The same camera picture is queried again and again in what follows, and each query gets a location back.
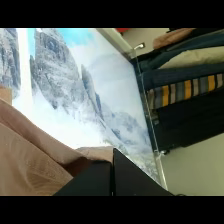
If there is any brown garment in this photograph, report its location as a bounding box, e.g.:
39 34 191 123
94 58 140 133
0 83 115 197

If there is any silver frame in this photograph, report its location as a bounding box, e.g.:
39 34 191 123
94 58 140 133
96 27 169 192

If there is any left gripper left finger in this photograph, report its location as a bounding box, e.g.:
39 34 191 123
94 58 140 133
53 160 113 197

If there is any heap of clothes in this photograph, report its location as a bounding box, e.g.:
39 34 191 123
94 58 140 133
130 27 224 152

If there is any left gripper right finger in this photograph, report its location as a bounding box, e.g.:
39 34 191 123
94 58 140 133
112 147 174 197

